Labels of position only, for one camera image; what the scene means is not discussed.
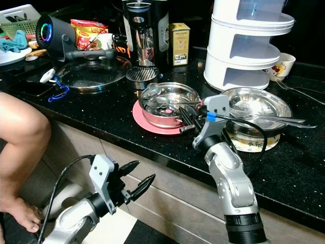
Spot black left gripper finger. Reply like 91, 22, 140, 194
116, 161, 140, 176
129, 174, 156, 201

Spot short steel spoon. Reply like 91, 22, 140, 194
145, 97, 188, 115

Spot stainless steel pot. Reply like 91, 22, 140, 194
138, 82, 201, 129

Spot pink plastic plate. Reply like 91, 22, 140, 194
132, 99, 204, 135

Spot stainless steel bowl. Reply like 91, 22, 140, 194
221, 87, 293, 140

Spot white leaf patterned plate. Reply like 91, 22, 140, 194
234, 133, 281, 153

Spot white three tier rack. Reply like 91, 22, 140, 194
203, 0, 296, 92

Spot yellow cardboard box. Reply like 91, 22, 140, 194
169, 22, 190, 67

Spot thin steel fork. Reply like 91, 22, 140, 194
274, 79, 325, 105

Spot orange plastic item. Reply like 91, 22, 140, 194
114, 43, 129, 56

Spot glass pot lid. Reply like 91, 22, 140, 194
53, 48, 130, 93

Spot white cartoon mug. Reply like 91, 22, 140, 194
264, 52, 296, 82

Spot black coffee maker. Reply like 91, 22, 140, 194
122, 0, 170, 91

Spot steel table fork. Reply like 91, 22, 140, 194
254, 116, 318, 129

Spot bare person leg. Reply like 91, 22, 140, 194
0, 91, 51, 234

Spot plain white cup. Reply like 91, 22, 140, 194
95, 33, 115, 50

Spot black smartphone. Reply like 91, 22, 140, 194
23, 80, 55, 97

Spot yellow red noodle packet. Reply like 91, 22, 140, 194
70, 19, 109, 50

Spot plain white plate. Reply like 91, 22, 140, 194
0, 47, 32, 67

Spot teal cloth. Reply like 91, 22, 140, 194
0, 29, 29, 52

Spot white plastic tray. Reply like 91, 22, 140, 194
0, 4, 41, 25

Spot green plastic basket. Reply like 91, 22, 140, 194
0, 20, 41, 40

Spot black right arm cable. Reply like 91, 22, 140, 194
203, 111, 269, 176

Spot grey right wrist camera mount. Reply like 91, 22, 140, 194
192, 94, 230, 150

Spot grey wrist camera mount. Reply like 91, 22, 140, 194
192, 94, 230, 150
89, 154, 117, 217

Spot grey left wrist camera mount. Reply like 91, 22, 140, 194
89, 154, 117, 217

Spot white tag with blue lanyard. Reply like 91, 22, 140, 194
40, 69, 71, 102

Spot black speaker with ring light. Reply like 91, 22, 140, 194
36, 14, 77, 64

